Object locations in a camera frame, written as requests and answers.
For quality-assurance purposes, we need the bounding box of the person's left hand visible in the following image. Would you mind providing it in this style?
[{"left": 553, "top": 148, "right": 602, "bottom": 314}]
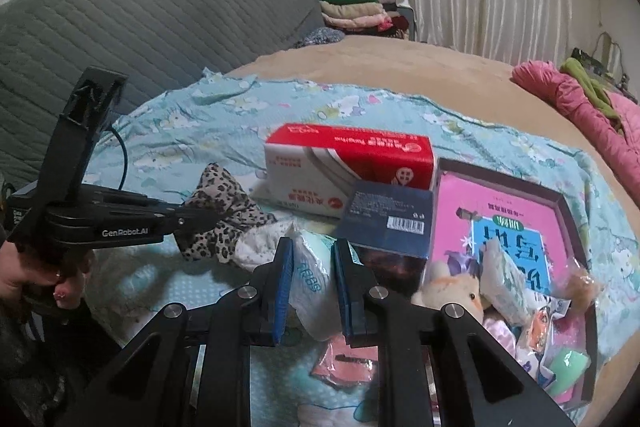
[{"left": 0, "top": 239, "right": 96, "bottom": 308}]

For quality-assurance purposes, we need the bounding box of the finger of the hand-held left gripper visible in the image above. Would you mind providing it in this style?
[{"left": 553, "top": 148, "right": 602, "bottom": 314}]
[{"left": 167, "top": 201, "right": 223, "bottom": 240}]

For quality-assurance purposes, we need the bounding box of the pink quilt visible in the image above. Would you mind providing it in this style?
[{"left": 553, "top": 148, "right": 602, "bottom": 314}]
[{"left": 511, "top": 59, "right": 640, "bottom": 208}]

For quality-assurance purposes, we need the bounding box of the plush bunny with purple dress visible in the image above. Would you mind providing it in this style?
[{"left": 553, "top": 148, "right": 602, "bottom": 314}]
[{"left": 411, "top": 257, "right": 493, "bottom": 323}]

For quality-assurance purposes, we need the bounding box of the pile of folded clothes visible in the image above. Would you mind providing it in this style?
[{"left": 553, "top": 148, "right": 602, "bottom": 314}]
[{"left": 317, "top": 0, "right": 416, "bottom": 40}]

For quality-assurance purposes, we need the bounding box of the grey quilted headboard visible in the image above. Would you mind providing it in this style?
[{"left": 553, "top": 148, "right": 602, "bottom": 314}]
[{"left": 0, "top": 0, "right": 323, "bottom": 188}]

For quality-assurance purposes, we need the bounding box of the round bun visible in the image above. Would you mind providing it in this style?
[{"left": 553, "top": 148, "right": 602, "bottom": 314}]
[{"left": 567, "top": 259, "right": 603, "bottom": 315}]

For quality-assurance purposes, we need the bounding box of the light blue cartoon printed blanket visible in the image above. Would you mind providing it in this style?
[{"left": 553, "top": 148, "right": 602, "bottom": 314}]
[{"left": 82, "top": 67, "right": 640, "bottom": 427}]

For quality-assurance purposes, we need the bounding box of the pink tray with dark rim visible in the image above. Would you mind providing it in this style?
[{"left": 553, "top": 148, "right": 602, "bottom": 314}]
[{"left": 430, "top": 157, "right": 601, "bottom": 410}]

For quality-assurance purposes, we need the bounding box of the black cable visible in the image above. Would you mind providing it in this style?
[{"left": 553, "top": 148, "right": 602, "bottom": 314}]
[{"left": 107, "top": 127, "right": 130, "bottom": 195}]

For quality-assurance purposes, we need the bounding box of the dark blue box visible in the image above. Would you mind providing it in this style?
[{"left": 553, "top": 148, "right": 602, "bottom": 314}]
[{"left": 332, "top": 181, "right": 435, "bottom": 303}]

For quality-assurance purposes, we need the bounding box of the rounded metal frame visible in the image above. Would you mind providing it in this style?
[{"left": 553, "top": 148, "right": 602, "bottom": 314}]
[{"left": 592, "top": 32, "right": 626, "bottom": 78}]

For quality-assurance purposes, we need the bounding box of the pink packet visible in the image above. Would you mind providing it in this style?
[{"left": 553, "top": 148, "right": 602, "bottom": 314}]
[{"left": 310, "top": 334, "right": 383, "bottom": 390}]

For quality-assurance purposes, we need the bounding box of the red and white box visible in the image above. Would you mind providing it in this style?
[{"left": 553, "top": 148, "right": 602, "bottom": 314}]
[{"left": 263, "top": 123, "right": 436, "bottom": 219}]

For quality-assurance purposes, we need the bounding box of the leopard print cloth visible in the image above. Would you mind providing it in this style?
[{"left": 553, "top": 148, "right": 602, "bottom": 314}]
[{"left": 177, "top": 162, "right": 278, "bottom": 265}]

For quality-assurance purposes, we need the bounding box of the dark floral cloth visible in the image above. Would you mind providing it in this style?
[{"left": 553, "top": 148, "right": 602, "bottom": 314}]
[{"left": 295, "top": 29, "right": 346, "bottom": 50}]

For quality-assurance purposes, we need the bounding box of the beige bed sheet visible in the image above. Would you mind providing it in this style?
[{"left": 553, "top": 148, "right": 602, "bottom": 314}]
[{"left": 222, "top": 34, "right": 640, "bottom": 427}]

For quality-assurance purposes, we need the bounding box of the green white wipes pack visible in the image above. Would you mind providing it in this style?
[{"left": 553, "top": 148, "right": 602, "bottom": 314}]
[{"left": 480, "top": 239, "right": 538, "bottom": 328}]

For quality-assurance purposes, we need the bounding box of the white and blue packet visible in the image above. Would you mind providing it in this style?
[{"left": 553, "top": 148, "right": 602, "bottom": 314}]
[{"left": 542, "top": 294, "right": 573, "bottom": 323}]

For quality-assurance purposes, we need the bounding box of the orange toy packet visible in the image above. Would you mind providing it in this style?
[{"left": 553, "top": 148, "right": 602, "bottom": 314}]
[{"left": 527, "top": 307, "right": 556, "bottom": 353}]

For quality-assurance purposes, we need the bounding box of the white tissue pack blue print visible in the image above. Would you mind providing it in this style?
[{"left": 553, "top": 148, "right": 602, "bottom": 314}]
[{"left": 290, "top": 229, "right": 346, "bottom": 342}]

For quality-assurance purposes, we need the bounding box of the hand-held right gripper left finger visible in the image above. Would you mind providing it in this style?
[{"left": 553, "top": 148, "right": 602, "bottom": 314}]
[{"left": 114, "top": 236, "right": 296, "bottom": 427}]

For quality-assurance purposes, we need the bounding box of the white patterned cloth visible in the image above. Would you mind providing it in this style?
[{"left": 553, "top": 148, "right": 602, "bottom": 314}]
[{"left": 232, "top": 219, "right": 296, "bottom": 273}]

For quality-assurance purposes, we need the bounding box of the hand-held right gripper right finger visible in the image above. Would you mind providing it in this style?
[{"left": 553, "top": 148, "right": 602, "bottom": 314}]
[{"left": 332, "top": 238, "right": 576, "bottom": 427}]

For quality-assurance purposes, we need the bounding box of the green cloth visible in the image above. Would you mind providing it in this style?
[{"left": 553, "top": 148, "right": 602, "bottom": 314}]
[{"left": 559, "top": 57, "right": 626, "bottom": 120}]

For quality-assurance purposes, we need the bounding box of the person's left forearm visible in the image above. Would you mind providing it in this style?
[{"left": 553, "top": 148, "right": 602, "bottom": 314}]
[{"left": 0, "top": 297, "right": 121, "bottom": 427}]

